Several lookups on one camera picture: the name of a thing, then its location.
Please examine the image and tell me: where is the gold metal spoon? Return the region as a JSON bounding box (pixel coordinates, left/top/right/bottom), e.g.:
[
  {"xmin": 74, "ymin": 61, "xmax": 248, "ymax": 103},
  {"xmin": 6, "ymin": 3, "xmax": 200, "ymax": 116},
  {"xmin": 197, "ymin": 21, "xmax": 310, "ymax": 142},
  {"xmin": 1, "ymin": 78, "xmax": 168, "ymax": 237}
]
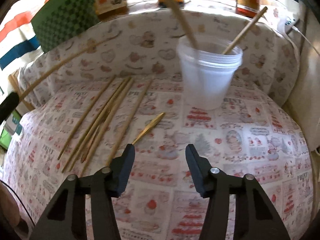
[{"xmin": 132, "ymin": 112, "xmax": 165, "ymax": 145}]

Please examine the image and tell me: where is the person's left hand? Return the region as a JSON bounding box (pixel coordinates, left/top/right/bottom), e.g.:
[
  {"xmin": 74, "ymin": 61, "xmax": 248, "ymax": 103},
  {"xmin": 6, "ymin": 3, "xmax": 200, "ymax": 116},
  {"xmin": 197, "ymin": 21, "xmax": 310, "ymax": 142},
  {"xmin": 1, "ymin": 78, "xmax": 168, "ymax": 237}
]
[{"xmin": 0, "ymin": 183, "xmax": 21, "ymax": 228}]

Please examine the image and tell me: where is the bamboo chopstick in cup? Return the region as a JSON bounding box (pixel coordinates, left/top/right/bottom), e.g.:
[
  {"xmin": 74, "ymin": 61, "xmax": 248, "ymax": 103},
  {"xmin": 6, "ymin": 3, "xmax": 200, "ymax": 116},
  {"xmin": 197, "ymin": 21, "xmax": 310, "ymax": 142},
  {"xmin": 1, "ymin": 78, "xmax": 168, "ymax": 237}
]
[{"xmin": 222, "ymin": 7, "xmax": 268, "ymax": 55}]

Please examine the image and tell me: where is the white power strip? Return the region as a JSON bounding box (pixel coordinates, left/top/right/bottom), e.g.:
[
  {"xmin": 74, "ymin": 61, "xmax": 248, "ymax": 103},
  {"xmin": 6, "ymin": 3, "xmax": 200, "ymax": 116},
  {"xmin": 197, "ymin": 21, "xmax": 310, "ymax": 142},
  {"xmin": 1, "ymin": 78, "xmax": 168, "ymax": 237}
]
[{"xmin": 277, "ymin": 17, "xmax": 300, "ymax": 36}]

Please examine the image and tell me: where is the bamboo chopstick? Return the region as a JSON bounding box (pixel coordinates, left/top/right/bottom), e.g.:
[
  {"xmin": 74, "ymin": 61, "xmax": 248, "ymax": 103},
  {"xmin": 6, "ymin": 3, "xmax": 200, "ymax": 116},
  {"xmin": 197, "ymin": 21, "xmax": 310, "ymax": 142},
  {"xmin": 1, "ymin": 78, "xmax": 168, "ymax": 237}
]
[
  {"xmin": 69, "ymin": 92, "xmax": 122, "ymax": 170},
  {"xmin": 61, "ymin": 76, "xmax": 131, "ymax": 173},
  {"xmin": 80, "ymin": 110, "xmax": 110, "ymax": 163},
  {"xmin": 79, "ymin": 79, "xmax": 153, "ymax": 178},
  {"xmin": 222, "ymin": 7, "xmax": 268, "ymax": 55},
  {"xmin": 56, "ymin": 75, "xmax": 117, "ymax": 161},
  {"xmin": 19, "ymin": 30, "xmax": 123, "ymax": 102}
]

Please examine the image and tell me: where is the translucent white plastic cup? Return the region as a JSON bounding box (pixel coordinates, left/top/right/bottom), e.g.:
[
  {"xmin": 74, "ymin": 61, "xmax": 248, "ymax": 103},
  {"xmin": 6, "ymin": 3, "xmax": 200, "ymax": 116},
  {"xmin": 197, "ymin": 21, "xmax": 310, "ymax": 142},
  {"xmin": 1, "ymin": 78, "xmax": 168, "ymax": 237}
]
[{"xmin": 176, "ymin": 34, "xmax": 243, "ymax": 110}]

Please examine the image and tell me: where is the bamboo chopstick dropped into cup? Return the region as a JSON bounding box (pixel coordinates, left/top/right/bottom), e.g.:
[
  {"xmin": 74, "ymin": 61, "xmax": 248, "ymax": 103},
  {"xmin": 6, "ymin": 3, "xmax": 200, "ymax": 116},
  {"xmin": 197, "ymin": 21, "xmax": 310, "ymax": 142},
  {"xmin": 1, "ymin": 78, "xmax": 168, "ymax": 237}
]
[{"xmin": 165, "ymin": 0, "xmax": 199, "ymax": 49}]

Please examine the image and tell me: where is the green checkered box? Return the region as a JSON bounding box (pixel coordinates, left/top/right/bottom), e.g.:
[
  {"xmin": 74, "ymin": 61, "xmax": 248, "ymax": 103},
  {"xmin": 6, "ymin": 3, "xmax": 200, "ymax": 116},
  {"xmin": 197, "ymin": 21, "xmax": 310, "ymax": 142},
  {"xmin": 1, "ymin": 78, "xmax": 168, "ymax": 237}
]
[{"xmin": 31, "ymin": 0, "xmax": 99, "ymax": 53}]

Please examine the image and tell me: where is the striped curtain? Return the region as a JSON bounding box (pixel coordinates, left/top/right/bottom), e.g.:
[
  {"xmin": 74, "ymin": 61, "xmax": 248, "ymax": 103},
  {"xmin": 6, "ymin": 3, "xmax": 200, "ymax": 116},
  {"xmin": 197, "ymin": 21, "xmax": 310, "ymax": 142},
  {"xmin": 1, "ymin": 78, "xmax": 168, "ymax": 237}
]
[{"xmin": 1, "ymin": 0, "xmax": 49, "ymax": 70}]

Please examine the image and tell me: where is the patterned tablecloth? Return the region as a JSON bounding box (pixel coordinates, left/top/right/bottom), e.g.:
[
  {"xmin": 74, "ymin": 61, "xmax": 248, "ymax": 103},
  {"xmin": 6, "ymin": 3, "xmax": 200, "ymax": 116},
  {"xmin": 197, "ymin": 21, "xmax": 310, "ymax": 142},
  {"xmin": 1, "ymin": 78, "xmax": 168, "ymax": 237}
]
[{"xmin": 1, "ymin": 10, "xmax": 313, "ymax": 239}]

